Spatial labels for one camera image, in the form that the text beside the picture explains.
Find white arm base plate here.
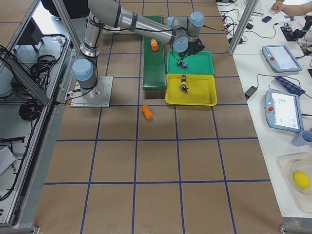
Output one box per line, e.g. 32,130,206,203
70,76,114,108

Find yellow plastic tray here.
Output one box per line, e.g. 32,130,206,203
165,74,217,106

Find blue teach pendant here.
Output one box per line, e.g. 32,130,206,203
261,45,302,73
265,90,304,133

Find black power adapter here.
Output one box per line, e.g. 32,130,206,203
244,86,257,100

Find yellow push button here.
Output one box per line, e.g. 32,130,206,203
179,84,190,94
181,75,187,85

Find beige tray with bowl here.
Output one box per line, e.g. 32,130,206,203
278,152,312,214

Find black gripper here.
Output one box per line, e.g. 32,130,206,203
181,39,205,58

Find orange cylinder with label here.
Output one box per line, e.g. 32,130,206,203
150,39,159,51

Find person hand at desk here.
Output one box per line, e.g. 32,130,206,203
271,0,283,11

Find aluminium frame post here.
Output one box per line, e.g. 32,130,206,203
229,0,258,55

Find yellow lemon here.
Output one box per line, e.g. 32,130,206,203
293,171,311,190

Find blue checkered cloth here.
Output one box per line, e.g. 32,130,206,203
274,76,306,96

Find green plastic tray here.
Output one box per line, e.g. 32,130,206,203
167,50,215,75

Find plain orange cylinder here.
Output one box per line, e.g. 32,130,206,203
141,105,153,119

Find green push button apart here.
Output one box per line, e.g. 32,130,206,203
176,60,188,69

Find green conveyor belt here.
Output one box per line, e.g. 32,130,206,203
142,15,168,90

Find blue mug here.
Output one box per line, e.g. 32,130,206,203
292,131,312,147

